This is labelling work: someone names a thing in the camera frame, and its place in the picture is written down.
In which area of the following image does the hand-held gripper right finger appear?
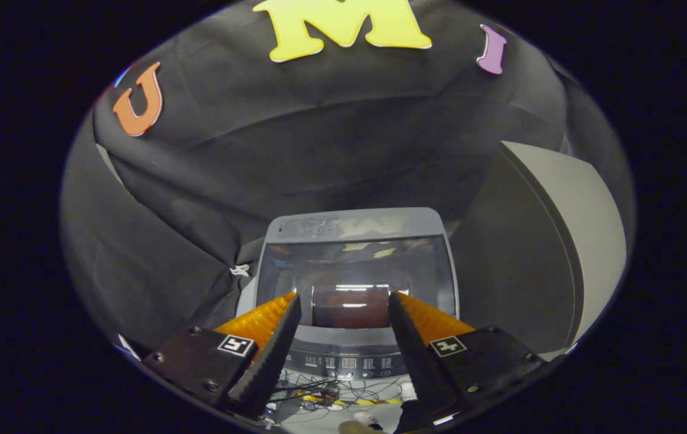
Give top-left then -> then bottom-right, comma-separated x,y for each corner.
387,291 -> 546,423

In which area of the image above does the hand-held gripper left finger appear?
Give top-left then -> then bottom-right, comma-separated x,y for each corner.
142,291 -> 303,420

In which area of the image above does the tangle of black cables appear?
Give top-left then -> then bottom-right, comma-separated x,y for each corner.
268,369 -> 407,418

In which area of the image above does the black backdrop cloth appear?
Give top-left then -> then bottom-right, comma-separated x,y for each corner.
59,0 -> 636,356

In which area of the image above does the grey cabinet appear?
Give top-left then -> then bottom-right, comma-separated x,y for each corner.
449,140 -> 629,362

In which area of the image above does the dark grey washing machine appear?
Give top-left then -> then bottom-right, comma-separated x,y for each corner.
236,207 -> 462,382

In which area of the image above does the yellow black striped cable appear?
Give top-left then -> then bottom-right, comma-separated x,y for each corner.
297,393 -> 406,407

